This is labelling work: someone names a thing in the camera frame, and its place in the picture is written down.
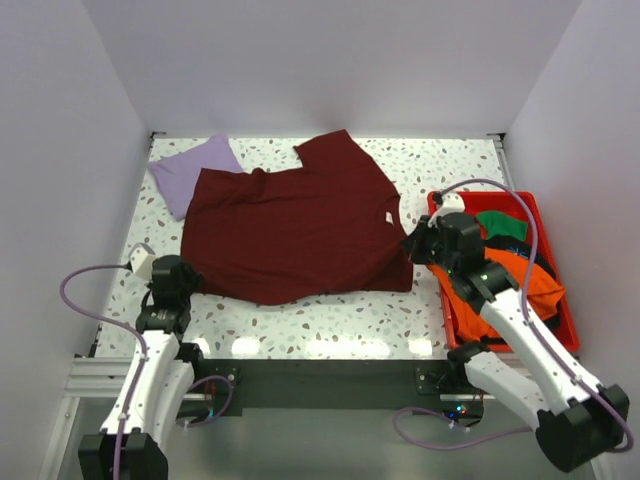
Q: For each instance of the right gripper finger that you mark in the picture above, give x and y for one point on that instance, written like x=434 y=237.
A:
x=415 y=239
x=414 y=251

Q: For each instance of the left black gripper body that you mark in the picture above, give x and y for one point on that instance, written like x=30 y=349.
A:
x=187 y=289

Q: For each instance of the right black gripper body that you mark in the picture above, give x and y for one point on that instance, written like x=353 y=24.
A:
x=434 y=253

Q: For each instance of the maroon t shirt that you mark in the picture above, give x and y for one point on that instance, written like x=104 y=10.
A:
x=330 y=226

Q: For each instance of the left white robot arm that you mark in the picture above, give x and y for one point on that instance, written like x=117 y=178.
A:
x=132 y=440

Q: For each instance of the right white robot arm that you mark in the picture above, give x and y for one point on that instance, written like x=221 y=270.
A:
x=573 y=415

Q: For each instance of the green t shirt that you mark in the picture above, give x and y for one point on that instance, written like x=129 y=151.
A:
x=496 y=223

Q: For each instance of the black t shirt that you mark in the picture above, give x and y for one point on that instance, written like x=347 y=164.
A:
x=540 y=260

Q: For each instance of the orange t shirt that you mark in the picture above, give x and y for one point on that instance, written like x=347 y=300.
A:
x=464 y=313

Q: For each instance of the folded lilac t shirt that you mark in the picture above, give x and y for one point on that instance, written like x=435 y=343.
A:
x=176 y=176

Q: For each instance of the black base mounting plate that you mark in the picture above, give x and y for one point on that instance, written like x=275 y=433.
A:
x=232 y=386

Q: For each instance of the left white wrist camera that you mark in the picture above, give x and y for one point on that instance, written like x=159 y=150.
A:
x=140 y=261

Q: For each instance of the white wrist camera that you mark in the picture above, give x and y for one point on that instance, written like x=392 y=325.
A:
x=447 y=203
x=140 y=261

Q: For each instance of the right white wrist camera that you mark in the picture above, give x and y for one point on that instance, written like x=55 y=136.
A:
x=447 y=203

